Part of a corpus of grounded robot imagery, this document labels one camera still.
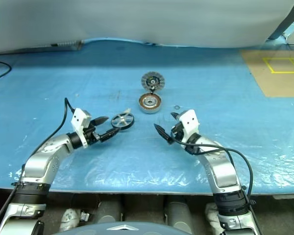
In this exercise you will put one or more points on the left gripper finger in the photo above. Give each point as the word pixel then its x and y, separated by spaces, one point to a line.
pixel 101 121
pixel 109 134

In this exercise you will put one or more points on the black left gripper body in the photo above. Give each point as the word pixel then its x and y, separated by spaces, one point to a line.
pixel 91 135

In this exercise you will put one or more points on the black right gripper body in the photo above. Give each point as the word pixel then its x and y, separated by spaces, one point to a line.
pixel 177 131

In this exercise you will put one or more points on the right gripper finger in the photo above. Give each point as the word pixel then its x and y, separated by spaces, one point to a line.
pixel 175 115
pixel 163 134

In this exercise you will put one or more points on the silver spoked motor cover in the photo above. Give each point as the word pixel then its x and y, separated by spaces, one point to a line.
pixel 122 121

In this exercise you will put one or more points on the motor stator with copper windings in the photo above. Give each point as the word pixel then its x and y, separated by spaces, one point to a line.
pixel 150 103

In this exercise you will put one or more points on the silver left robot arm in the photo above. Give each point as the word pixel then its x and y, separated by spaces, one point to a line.
pixel 39 164

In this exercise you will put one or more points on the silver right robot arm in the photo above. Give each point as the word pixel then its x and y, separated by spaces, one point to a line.
pixel 223 171

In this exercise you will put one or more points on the grey finned motor rotor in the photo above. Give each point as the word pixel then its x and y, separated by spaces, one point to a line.
pixel 153 80

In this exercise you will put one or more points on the small white plastic piece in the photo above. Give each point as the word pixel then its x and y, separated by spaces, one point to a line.
pixel 128 110

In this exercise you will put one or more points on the blue plastic table cover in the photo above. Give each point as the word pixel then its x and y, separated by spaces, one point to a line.
pixel 63 78

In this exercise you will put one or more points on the grey rounded leg shape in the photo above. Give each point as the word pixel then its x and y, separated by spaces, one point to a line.
pixel 177 209
pixel 109 208

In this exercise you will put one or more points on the small black white clip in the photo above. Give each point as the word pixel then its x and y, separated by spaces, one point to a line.
pixel 85 216

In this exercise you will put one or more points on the white scuffed foot shape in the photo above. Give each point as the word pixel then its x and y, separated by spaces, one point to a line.
pixel 68 216
pixel 210 213

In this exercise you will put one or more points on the grey robot torso with emblem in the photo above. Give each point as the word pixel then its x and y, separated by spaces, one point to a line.
pixel 120 228

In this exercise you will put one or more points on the white fabric backdrop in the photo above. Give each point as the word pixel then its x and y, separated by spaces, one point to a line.
pixel 137 17

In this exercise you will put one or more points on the brown cardboard sheet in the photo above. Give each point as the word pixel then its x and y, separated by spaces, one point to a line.
pixel 279 83

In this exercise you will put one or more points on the grey slanted metal beam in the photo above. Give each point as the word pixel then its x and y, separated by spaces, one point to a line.
pixel 284 22

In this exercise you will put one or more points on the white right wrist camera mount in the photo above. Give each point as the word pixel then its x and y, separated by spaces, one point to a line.
pixel 189 120

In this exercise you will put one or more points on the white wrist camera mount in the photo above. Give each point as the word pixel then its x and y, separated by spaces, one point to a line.
pixel 189 120
pixel 79 119

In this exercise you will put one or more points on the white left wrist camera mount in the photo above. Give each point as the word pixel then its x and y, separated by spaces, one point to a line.
pixel 79 119

